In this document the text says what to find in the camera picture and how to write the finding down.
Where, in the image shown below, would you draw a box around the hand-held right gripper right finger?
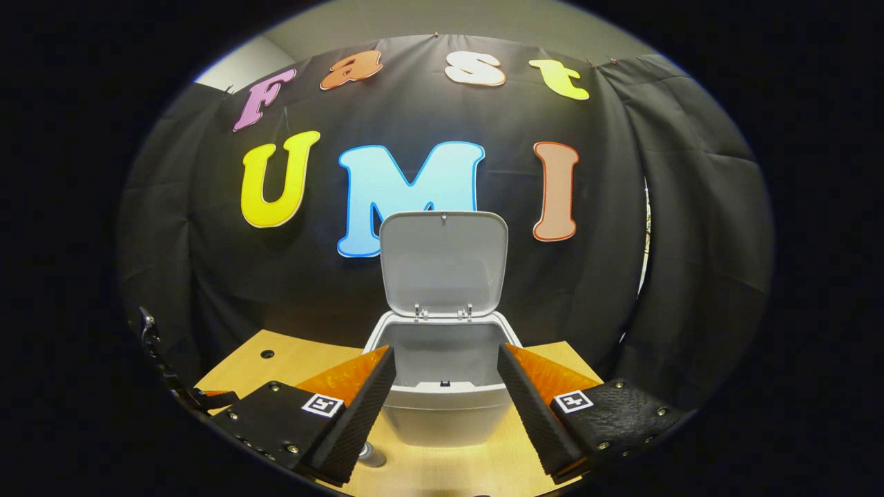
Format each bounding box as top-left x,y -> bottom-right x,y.
497,342 -> 693,485

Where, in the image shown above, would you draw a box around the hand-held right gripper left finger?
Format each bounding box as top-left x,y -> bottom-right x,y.
209,345 -> 398,486

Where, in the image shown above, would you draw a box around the white desktop garbage bin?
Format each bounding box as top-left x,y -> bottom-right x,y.
363,211 -> 523,448

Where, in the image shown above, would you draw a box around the wooden desktop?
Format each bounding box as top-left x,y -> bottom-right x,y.
195,329 -> 608,497

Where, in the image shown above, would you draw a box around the black backdrop cloth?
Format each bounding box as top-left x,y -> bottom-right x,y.
117,35 -> 774,415

